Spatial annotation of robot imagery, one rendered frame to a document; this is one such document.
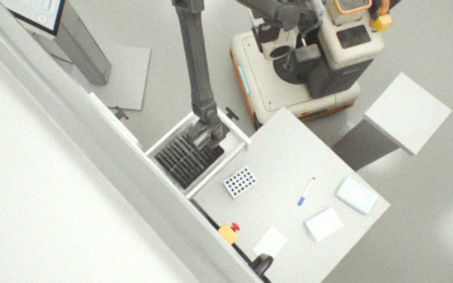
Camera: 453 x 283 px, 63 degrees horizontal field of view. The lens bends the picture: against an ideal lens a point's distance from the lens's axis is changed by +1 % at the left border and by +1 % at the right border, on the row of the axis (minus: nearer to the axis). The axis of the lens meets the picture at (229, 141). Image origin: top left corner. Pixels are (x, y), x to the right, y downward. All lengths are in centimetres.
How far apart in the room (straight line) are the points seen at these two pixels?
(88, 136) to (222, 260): 17
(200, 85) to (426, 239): 188
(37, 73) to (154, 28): 239
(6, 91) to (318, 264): 137
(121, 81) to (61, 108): 222
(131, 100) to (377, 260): 184
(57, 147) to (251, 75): 193
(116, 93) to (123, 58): 26
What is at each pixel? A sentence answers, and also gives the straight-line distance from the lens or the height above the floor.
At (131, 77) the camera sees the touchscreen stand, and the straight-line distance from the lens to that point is 260.
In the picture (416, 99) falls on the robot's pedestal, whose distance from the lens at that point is 189.
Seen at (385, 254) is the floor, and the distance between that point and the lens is 252.
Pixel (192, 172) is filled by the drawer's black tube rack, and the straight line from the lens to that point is 145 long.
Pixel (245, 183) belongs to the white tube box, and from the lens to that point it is 154.
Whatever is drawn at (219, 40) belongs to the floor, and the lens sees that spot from 269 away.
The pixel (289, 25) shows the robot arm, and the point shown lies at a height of 125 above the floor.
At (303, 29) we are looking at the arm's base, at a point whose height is 116.
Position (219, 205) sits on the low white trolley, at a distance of 157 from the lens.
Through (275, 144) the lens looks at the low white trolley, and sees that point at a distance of 163.
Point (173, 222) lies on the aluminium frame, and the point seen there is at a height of 198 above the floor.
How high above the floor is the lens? 232
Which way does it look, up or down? 75 degrees down
